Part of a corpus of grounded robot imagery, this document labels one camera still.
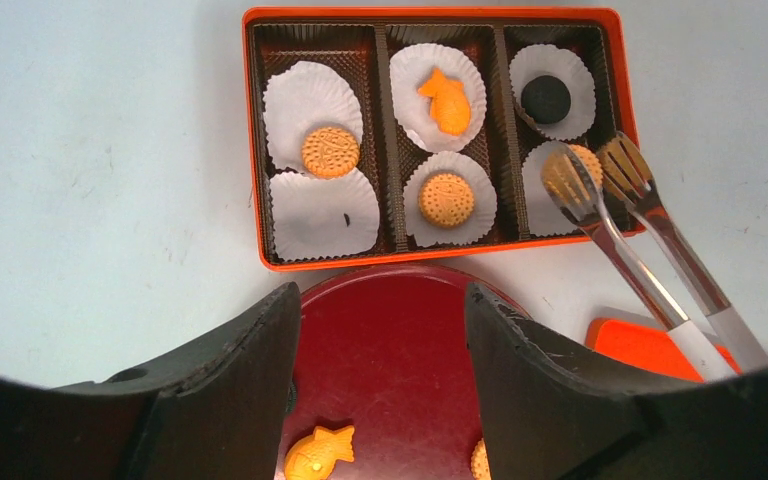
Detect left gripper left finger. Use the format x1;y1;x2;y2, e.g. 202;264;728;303
0;282;301;479

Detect orange box lid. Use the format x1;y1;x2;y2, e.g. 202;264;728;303
585;317;743;384

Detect metal serving tongs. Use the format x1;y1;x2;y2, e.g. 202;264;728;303
540;131;768;384

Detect dark red round plate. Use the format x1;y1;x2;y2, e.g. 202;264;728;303
279;264;482;479

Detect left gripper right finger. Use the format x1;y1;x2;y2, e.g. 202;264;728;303
464;283;768;479

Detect dark round cookie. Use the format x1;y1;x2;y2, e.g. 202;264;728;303
520;75;572;124

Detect orange compartment cookie box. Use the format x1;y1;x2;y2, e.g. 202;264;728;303
241;6;636;272

